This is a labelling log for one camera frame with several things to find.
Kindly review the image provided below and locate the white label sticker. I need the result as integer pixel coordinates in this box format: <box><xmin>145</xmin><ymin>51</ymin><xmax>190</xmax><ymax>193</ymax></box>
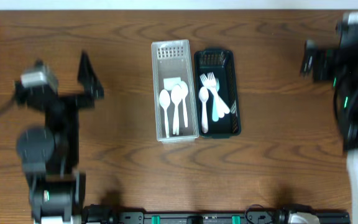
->
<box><xmin>163</xmin><ymin>77</ymin><xmax>181</xmax><ymax>91</ymax></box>

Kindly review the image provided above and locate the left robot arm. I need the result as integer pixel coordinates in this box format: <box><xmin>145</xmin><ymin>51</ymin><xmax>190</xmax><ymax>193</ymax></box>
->
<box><xmin>14</xmin><ymin>51</ymin><xmax>104</xmax><ymax>223</ymax></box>

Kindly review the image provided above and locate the black perforated plastic basket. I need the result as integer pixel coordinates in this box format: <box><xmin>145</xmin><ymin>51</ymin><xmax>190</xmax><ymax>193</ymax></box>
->
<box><xmin>194</xmin><ymin>49</ymin><xmax>241</xmax><ymax>139</ymax></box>

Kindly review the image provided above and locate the white perforated plastic basket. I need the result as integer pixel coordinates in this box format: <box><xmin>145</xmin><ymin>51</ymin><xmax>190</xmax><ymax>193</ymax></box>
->
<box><xmin>151</xmin><ymin>40</ymin><xmax>199</xmax><ymax>143</ymax></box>

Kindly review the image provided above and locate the white plastic spoon lowest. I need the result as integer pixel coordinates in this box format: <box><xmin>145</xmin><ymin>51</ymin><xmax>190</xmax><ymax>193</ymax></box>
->
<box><xmin>175</xmin><ymin>105</ymin><xmax>180</xmax><ymax>136</ymax></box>

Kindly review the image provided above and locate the white plastic fork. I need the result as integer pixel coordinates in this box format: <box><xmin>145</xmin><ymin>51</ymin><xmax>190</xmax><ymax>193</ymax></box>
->
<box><xmin>206</xmin><ymin>72</ymin><xmax>225</xmax><ymax>118</ymax></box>
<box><xmin>212</xmin><ymin>79</ymin><xmax>219</xmax><ymax>122</ymax></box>
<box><xmin>200</xmin><ymin>73</ymin><xmax>230</xmax><ymax>114</ymax></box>

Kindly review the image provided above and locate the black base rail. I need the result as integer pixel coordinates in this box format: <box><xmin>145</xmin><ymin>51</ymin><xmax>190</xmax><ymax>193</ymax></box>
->
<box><xmin>81</xmin><ymin>204</ymin><xmax>351</xmax><ymax>224</ymax></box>

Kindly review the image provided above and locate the white plastic spoon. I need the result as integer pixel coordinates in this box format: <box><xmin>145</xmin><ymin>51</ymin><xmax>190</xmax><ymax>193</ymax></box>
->
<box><xmin>179</xmin><ymin>81</ymin><xmax>188</xmax><ymax>128</ymax></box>
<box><xmin>198</xmin><ymin>86</ymin><xmax>209</xmax><ymax>133</ymax></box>
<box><xmin>159</xmin><ymin>89</ymin><xmax>171</xmax><ymax>138</ymax></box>
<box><xmin>171</xmin><ymin>84</ymin><xmax>181</xmax><ymax>135</ymax></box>

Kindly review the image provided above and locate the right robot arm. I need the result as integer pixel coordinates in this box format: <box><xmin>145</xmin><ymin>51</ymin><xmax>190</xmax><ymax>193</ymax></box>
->
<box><xmin>300</xmin><ymin>11</ymin><xmax>358</xmax><ymax>223</ymax></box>

